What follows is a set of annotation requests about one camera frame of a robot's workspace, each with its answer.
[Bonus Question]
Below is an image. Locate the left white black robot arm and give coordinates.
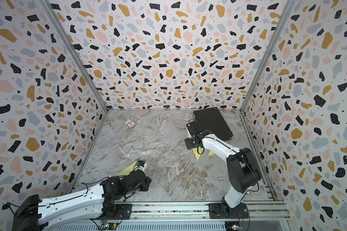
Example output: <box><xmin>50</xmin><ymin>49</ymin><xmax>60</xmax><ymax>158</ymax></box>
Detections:
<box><xmin>12</xmin><ymin>169</ymin><xmax>152</xmax><ymax>231</ymax></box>

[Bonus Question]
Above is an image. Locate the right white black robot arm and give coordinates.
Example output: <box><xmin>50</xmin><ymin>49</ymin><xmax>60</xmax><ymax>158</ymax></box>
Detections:
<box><xmin>185</xmin><ymin>120</ymin><xmax>262</xmax><ymax>214</ymax></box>

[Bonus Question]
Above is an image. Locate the black hard case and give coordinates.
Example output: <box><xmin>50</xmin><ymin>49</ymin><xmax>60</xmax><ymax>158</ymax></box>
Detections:
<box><xmin>193</xmin><ymin>107</ymin><xmax>233</xmax><ymax>141</ymax></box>

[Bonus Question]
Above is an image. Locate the small green circuit board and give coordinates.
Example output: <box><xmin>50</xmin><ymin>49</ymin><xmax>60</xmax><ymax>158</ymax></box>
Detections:
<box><xmin>100</xmin><ymin>221</ymin><xmax>119</xmax><ymax>231</ymax></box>

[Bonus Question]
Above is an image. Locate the small pink white card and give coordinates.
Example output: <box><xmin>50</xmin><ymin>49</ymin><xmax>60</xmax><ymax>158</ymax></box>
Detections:
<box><xmin>124</xmin><ymin>119</ymin><xmax>136</xmax><ymax>129</ymax></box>

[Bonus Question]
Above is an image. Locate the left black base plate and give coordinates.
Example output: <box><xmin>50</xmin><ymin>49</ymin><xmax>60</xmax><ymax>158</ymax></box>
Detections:
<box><xmin>93</xmin><ymin>204</ymin><xmax>133</xmax><ymax>220</ymax></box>

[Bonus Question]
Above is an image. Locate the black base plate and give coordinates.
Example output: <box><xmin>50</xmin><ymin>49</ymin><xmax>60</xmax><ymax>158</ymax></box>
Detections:
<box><xmin>93</xmin><ymin>204</ymin><xmax>133</xmax><ymax>220</ymax></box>
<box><xmin>208</xmin><ymin>203</ymin><xmax>249</xmax><ymax>219</ymax></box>

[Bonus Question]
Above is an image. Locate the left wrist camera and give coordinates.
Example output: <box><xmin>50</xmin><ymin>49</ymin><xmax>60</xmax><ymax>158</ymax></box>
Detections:
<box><xmin>136</xmin><ymin>160</ymin><xmax>147</xmax><ymax>172</ymax></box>

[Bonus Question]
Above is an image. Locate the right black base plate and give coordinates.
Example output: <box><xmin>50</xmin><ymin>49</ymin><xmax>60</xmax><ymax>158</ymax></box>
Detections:
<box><xmin>208</xmin><ymin>203</ymin><xmax>249</xmax><ymax>219</ymax></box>

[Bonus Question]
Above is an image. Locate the aluminium mounting rail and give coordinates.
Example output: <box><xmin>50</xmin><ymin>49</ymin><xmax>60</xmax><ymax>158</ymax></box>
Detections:
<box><xmin>55</xmin><ymin>201</ymin><xmax>294</xmax><ymax>231</ymax></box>

